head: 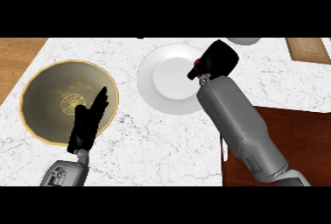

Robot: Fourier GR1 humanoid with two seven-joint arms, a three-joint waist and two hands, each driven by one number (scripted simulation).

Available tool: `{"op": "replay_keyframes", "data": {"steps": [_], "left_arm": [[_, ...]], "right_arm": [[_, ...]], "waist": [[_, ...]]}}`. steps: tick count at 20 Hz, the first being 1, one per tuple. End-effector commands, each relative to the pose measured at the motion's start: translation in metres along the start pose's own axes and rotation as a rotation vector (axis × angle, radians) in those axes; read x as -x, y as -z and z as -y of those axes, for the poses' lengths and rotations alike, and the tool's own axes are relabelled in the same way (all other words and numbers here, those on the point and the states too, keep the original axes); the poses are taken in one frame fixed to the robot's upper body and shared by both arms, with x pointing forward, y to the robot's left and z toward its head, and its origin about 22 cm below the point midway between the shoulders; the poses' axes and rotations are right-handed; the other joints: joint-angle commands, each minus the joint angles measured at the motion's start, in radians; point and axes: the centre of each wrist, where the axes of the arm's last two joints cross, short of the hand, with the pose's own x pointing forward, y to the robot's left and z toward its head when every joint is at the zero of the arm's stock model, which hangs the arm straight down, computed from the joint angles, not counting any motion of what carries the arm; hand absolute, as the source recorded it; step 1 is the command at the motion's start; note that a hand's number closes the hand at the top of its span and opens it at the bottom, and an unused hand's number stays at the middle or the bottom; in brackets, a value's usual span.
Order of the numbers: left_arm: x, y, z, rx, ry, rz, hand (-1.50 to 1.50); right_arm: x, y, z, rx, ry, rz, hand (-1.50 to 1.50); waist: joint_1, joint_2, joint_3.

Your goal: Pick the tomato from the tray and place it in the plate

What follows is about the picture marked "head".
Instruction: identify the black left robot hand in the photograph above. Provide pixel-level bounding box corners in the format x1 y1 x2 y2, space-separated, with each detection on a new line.
66 86 109 155

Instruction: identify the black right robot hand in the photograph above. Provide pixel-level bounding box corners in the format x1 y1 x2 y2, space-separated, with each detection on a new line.
186 38 240 81

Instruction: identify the tan wooden board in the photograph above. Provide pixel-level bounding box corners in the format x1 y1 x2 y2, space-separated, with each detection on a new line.
283 38 331 65

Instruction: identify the white round plate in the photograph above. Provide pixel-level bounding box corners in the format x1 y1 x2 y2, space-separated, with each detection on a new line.
135 43 212 116

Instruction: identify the grey rounded object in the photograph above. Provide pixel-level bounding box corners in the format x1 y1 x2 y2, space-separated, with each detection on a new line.
224 38 262 46

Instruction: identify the gold-rimmed grey round tray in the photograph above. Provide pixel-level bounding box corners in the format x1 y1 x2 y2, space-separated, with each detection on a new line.
17 59 119 147

